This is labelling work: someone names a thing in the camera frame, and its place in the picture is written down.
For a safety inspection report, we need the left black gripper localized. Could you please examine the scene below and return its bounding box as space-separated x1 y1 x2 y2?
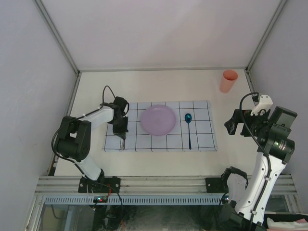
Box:
111 115 128 139

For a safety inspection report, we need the purple plastic plate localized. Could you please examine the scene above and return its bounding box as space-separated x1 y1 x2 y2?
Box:
140 104 177 136

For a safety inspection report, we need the blue checkered cloth placemat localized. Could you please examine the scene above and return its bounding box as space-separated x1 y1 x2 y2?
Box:
103 101 218 152

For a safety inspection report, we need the blue metallic spoon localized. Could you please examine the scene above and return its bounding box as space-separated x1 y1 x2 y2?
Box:
184 113 192 150

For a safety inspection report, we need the pink plastic cup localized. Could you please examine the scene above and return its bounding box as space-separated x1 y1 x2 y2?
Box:
219 70 238 93

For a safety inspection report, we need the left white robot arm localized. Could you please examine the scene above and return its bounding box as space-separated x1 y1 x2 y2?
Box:
51 96 129 193

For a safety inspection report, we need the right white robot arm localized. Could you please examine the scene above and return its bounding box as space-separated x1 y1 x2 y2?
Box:
219 106 297 231

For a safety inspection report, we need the grey bin with cloths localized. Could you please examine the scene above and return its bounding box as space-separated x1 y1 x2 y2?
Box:
264 213 308 231

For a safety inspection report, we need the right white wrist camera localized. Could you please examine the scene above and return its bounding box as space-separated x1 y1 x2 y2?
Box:
250 95 273 116

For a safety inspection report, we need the aluminium front frame rail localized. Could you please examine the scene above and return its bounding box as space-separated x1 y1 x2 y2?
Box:
35 175 297 195

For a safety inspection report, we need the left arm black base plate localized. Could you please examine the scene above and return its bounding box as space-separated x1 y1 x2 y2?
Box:
78 177 121 193

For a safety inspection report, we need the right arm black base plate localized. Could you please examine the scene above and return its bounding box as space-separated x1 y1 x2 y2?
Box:
205 177 229 193

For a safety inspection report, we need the blue slotted cable duct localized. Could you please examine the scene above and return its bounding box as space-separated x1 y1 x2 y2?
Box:
45 195 221 205

